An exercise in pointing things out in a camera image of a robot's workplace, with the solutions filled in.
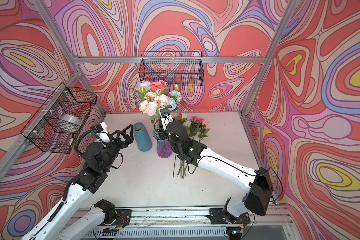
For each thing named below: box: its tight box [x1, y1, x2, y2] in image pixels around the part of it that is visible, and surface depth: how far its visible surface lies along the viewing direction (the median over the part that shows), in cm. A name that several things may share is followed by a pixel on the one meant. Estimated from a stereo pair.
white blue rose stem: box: [135, 80, 151, 101], surface depth 74 cm
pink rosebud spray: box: [150, 80, 169, 96], surface depth 73 cm
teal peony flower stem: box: [167, 83, 182, 112], surface depth 78 cm
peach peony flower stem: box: [139, 100, 160, 133], surface depth 72 cm
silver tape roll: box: [58, 114, 83, 126], surface depth 75 cm
